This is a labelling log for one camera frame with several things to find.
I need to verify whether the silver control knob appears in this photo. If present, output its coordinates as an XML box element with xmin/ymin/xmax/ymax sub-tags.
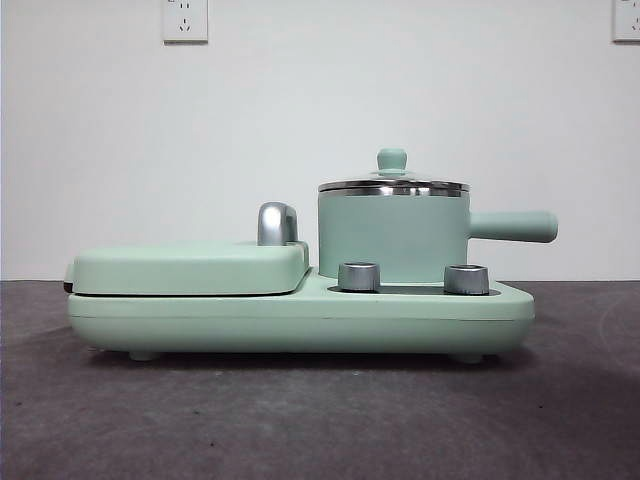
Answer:
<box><xmin>337</xmin><ymin>261</ymin><xmax>382</xmax><ymax>291</ymax></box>
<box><xmin>443</xmin><ymin>263</ymin><xmax>490</xmax><ymax>295</ymax></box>

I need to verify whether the green steamer pot with handle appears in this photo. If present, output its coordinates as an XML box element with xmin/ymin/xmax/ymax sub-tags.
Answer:
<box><xmin>316</xmin><ymin>192</ymin><xmax>559</xmax><ymax>284</ymax></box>

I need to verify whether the green hinged griddle cover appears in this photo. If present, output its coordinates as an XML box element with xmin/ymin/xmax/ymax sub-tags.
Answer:
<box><xmin>63</xmin><ymin>238</ymin><xmax>310</xmax><ymax>297</ymax></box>

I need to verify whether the white wall socket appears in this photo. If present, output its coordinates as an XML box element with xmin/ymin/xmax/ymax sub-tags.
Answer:
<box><xmin>613</xmin><ymin>0</ymin><xmax>640</xmax><ymax>42</ymax></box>
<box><xmin>163</xmin><ymin>0</ymin><xmax>209</xmax><ymax>44</ymax></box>

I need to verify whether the chrome griddle cover handle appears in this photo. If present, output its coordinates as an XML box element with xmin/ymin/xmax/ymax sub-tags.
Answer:
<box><xmin>256</xmin><ymin>201</ymin><xmax>300</xmax><ymax>246</ymax></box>

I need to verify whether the green breakfast machine base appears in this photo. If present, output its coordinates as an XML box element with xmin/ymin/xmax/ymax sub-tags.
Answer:
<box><xmin>68</xmin><ymin>269</ymin><xmax>536</xmax><ymax>362</ymax></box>

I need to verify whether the glass lid with green knob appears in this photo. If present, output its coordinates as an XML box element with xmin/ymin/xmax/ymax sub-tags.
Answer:
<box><xmin>317</xmin><ymin>146</ymin><xmax>471</xmax><ymax>197</ymax></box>

